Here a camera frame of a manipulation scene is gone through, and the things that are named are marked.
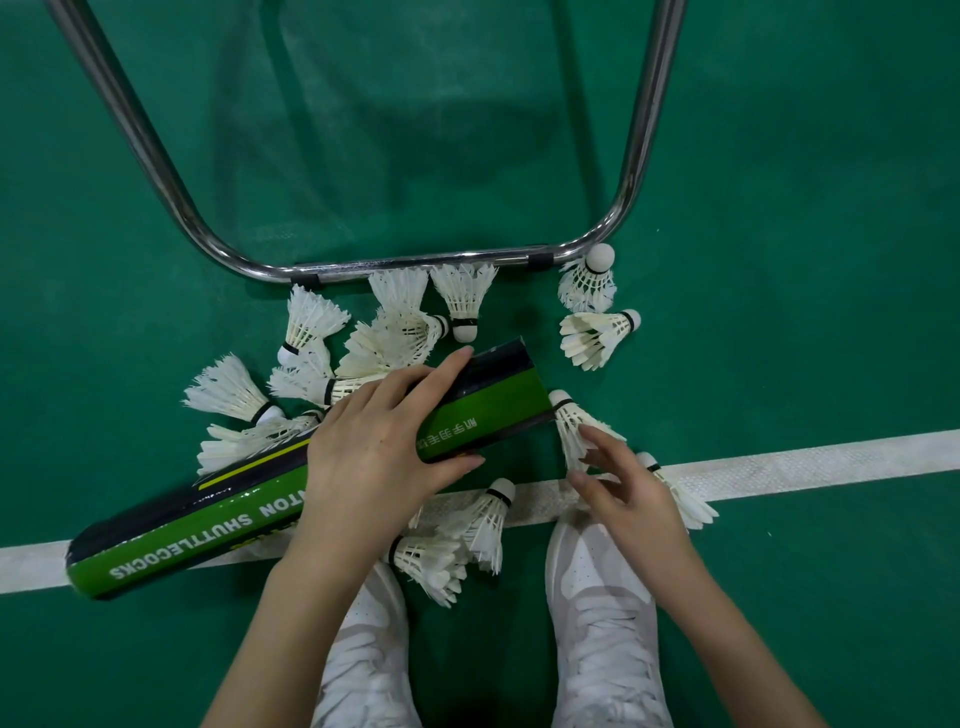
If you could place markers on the black frame clip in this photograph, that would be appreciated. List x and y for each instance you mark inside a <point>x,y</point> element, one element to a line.
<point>541,262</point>
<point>305,282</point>

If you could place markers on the white right shoe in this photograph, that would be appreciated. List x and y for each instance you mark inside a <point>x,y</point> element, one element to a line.
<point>600,622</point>

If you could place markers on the person's left thumb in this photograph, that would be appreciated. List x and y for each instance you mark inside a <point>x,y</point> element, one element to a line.
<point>454,463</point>

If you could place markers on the white left shoe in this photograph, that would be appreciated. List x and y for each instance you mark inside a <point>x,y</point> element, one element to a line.
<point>367,660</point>

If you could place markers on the chrome metal tube frame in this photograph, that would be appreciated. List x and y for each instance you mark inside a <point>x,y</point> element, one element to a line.
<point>658,75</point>

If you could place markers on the white shoe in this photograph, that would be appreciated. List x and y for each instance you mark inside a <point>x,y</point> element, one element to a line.
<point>367,660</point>
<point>600,622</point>

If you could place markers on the person's right forearm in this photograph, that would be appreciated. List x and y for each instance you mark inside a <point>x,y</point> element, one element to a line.
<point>735,645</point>

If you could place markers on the green black shuttlecock tube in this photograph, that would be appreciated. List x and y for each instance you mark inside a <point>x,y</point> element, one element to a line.
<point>187,525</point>

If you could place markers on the white feathered shuttlecock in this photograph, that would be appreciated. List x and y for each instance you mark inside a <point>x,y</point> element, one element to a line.
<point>568,420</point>

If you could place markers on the person's left hand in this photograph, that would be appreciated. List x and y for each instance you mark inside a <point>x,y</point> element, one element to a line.
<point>360,472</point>

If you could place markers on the person's left forearm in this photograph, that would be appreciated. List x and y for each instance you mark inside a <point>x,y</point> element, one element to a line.
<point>300,637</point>

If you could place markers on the person's right hand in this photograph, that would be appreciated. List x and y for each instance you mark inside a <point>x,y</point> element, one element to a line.
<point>641,510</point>

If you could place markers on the person's right thumb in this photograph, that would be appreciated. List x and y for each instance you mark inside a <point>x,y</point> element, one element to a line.
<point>589,491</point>

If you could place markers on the pile of white shuttlecocks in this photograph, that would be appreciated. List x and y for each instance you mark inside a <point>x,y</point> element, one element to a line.
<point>225,390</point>

